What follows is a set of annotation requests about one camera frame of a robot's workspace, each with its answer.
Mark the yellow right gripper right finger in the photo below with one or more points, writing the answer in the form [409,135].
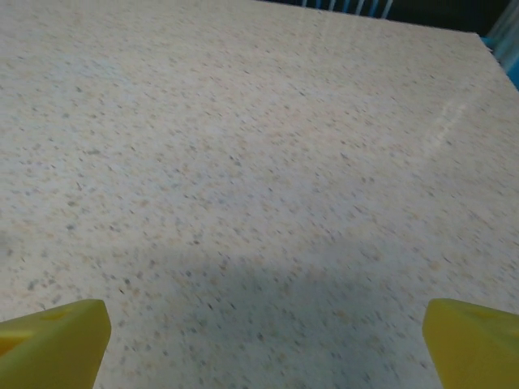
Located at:
[474,348]

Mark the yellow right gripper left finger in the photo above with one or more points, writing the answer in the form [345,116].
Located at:
[52,348]

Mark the aluminium frame post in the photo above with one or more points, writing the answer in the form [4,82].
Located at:
[507,28]

